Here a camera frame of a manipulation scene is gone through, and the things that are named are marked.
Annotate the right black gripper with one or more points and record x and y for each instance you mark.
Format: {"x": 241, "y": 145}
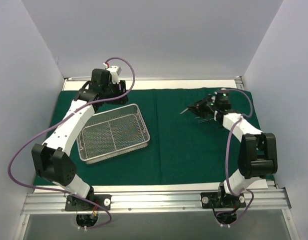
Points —
{"x": 205, "y": 107}

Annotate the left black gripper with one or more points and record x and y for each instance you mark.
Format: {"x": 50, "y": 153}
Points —
{"x": 119, "y": 93}

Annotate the green surgical cloth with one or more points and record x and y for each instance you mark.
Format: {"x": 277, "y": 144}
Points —
{"x": 180, "y": 150}

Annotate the metal mesh tray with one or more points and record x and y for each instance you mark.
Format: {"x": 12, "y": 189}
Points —
{"x": 112, "y": 133}

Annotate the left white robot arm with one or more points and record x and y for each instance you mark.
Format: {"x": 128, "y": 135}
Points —
{"x": 52, "y": 158}

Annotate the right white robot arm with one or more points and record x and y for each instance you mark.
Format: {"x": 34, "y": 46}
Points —
{"x": 257, "y": 156}

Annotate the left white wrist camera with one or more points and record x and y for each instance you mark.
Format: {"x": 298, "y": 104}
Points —
{"x": 114, "y": 70}

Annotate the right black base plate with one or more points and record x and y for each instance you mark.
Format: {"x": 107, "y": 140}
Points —
{"x": 218, "y": 200}

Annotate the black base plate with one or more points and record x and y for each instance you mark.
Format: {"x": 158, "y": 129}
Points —
{"x": 74, "y": 204}
{"x": 218, "y": 200}

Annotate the aluminium frame rail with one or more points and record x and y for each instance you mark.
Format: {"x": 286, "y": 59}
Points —
{"x": 150, "y": 202}

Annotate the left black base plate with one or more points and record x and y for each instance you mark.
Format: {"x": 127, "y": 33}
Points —
{"x": 74, "y": 204}

